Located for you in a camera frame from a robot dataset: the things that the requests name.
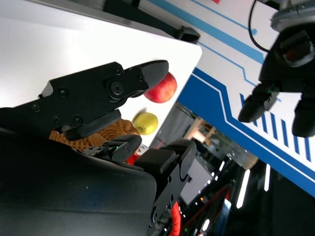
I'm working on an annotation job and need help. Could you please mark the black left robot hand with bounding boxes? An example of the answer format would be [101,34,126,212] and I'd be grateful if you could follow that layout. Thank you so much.
[238,22,315,138]

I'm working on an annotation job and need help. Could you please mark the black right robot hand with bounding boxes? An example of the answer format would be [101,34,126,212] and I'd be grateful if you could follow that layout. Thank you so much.
[0,59,197,236]

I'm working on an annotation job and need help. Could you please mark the wicker basket with red handle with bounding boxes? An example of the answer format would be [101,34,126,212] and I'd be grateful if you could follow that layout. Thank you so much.
[49,118,184,236]

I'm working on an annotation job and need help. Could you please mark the red apple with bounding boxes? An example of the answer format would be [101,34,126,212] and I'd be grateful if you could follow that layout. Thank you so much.
[144,72,178,104]

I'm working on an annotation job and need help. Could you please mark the yellow-green pear with stem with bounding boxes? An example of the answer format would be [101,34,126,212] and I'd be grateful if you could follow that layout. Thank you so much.
[132,107,159,136]

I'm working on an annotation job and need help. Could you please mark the wooden shelf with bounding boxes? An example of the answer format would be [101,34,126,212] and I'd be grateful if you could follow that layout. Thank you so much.
[187,118,217,146]

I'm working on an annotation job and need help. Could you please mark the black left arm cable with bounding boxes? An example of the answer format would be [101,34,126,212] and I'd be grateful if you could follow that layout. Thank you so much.
[248,0,271,53]

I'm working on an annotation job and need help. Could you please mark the black table bracket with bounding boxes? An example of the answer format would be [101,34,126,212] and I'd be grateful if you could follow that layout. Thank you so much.
[176,26,200,42]

